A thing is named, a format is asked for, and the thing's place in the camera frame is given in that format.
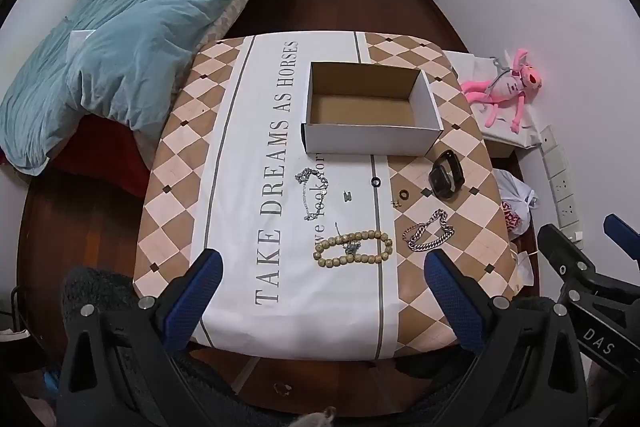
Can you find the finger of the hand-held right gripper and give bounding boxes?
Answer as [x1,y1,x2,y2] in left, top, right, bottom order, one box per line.
[603,213,640,258]
[537,223,598,303]

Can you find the white cardboard box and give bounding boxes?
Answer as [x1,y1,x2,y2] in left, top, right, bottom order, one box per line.
[301,61,444,156]

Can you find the black smart watch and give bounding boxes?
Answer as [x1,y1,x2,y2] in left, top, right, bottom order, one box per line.
[429,149,466,200]

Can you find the wooden bead bracelet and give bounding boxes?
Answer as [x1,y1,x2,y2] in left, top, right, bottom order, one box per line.
[313,230,394,269]

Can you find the checkered printed tablecloth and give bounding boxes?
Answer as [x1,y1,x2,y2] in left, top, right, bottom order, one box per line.
[132,32,518,360]

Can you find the thin silver pendant necklace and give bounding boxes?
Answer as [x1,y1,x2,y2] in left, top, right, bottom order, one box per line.
[334,222,363,258]

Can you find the dark fleece pants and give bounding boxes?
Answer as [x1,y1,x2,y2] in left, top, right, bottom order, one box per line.
[60,267,501,427]

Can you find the silver charm necklace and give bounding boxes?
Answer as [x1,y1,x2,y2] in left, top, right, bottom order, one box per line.
[295,168,332,222]

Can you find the blue duvet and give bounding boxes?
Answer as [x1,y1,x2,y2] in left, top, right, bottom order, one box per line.
[0,0,301,178]

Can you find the white plastic bag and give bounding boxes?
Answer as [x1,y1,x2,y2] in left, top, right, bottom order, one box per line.
[495,169,538,237]

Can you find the thick silver chain bracelet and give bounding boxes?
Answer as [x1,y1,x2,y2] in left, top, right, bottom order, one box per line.
[403,210,456,253]

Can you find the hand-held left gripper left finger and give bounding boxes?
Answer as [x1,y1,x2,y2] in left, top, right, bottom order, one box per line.
[56,248,224,427]

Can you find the pink plush toy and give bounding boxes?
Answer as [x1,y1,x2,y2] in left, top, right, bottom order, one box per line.
[460,48,544,134]

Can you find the red blanket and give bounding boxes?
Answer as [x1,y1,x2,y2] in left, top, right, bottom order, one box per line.
[50,112,151,198]

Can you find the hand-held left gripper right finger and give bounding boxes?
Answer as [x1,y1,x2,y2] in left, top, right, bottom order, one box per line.
[424,249,588,427]

